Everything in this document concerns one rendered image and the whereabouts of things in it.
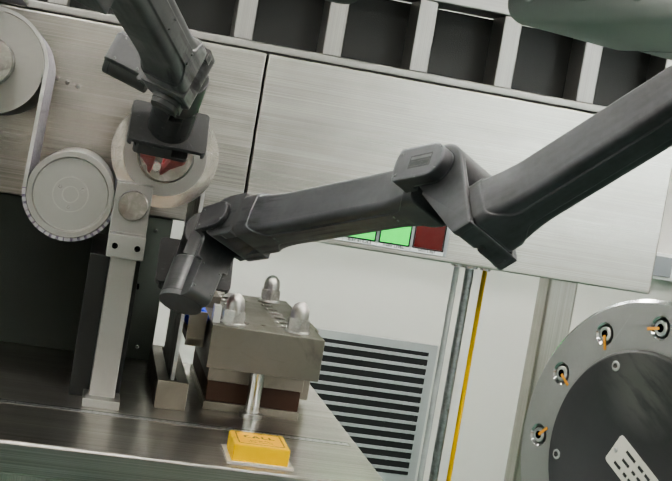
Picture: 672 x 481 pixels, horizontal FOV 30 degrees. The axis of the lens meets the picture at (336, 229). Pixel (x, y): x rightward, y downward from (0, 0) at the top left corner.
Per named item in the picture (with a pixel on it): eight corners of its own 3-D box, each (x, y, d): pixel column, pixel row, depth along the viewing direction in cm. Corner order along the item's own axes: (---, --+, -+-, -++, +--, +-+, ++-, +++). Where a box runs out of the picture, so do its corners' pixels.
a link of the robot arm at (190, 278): (279, 233, 160) (230, 198, 155) (252, 311, 154) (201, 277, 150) (221, 249, 168) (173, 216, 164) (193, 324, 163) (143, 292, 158)
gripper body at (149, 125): (202, 162, 164) (215, 128, 158) (125, 146, 161) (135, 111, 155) (207, 123, 167) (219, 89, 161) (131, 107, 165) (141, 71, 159)
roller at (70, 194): (19, 230, 171) (32, 143, 171) (30, 217, 196) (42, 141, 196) (107, 244, 173) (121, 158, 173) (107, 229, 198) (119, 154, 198)
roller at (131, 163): (115, 186, 172) (133, 104, 172) (114, 178, 198) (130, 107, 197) (196, 204, 175) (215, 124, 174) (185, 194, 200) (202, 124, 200)
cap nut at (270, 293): (259, 301, 209) (264, 274, 209) (257, 298, 212) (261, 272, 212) (281, 304, 210) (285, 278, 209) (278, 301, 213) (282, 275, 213)
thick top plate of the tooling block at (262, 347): (206, 367, 174) (213, 324, 173) (188, 322, 213) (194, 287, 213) (318, 382, 177) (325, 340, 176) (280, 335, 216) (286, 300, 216)
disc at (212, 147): (100, 194, 173) (124, 90, 172) (100, 194, 173) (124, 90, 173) (205, 218, 176) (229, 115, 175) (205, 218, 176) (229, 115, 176)
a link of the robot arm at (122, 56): (175, 111, 147) (209, 48, 148) (87, 65, 146) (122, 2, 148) (178, 131, 159) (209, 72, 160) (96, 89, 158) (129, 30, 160)
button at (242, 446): (231, 462, 152) (234, 442, 152) (226, 447, 159) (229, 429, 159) (287, 469, 153) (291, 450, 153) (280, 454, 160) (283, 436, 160)
